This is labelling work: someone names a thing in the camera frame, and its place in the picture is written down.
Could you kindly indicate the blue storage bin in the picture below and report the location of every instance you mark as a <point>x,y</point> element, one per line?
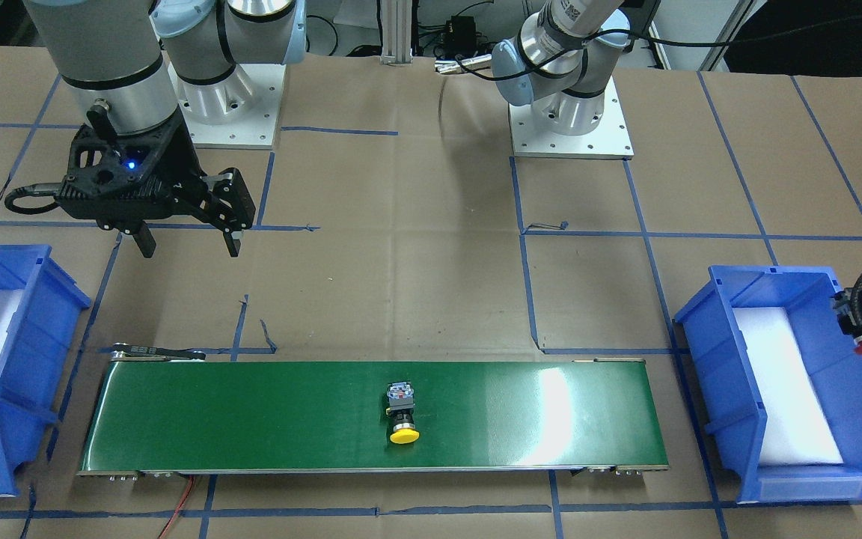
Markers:
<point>38,341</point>
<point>737,417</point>

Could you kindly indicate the aluminium frame post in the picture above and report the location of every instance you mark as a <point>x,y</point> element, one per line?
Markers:
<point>398,31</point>

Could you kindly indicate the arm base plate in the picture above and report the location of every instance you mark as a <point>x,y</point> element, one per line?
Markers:
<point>240,112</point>
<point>564,126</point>

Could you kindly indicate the green conveyor belt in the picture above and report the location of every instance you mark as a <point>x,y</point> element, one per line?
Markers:
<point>329,417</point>

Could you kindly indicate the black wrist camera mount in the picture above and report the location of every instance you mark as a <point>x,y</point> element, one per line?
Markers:
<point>121,179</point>

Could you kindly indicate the yellow push button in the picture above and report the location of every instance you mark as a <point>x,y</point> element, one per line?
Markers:
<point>400,410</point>

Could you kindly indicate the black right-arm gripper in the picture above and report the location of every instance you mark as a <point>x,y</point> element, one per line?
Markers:
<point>183,166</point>

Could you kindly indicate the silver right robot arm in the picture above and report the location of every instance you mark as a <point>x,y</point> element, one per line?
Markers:
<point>139,71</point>

